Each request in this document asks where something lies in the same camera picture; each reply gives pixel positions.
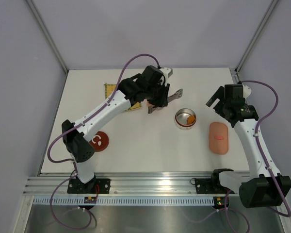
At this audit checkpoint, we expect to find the white slotted cable duct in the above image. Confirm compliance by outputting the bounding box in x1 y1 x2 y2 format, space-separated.
33 196 214 206

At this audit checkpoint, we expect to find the yellow bamboo mat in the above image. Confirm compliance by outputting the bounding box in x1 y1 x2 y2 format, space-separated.
104 83 142 112

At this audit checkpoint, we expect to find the pink lunch box lid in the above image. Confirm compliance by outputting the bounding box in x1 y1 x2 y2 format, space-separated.
209 122 229 155

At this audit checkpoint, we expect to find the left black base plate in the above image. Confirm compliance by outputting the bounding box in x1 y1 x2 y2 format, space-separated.
67 178 111 194

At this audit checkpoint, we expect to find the round metal bowl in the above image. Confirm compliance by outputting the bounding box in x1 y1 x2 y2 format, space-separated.
174 108 197 130

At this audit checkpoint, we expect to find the right aluminium frame post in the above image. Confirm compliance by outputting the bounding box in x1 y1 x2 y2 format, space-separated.
235 0 281 75

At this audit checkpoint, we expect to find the red round bowl lid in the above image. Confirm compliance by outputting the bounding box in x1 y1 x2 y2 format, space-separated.
89 131 110 152

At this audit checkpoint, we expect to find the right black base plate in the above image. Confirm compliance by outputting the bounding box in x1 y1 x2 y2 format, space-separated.
189 178 240 194

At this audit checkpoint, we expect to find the aluminium frame post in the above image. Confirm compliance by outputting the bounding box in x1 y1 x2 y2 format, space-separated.
24 0 69 76
235 0 281 75

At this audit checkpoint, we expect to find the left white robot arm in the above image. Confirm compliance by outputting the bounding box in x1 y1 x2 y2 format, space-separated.
62 66 183 193

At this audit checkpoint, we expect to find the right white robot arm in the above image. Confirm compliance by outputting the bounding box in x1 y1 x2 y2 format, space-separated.
206 82 291 209

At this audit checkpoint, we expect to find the orange fried food piece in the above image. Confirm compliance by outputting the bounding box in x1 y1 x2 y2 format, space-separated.
186 115 196 125

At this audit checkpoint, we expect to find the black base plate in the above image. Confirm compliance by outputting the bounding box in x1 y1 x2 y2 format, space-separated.
67 178 111 194
189 178 240 194

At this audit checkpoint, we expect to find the left aluminium frame post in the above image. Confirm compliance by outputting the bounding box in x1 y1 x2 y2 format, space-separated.
24 0 69 76

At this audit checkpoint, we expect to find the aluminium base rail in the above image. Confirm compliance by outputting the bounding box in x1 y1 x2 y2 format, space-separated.
23 171 287 198

